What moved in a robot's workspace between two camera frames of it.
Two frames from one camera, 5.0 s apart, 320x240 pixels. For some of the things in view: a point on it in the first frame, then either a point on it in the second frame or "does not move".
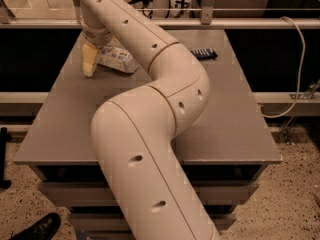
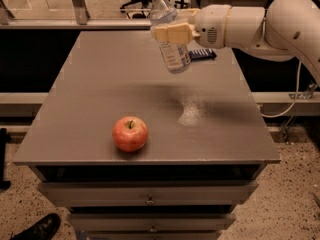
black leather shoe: [42, 229] does not move
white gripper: [97, 37] -> [210, 26]
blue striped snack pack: [205, 53] does not move
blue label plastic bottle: [117, 59] -> [176, 54]
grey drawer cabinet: [224, 150] does not move
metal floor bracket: [298, 96] does not move
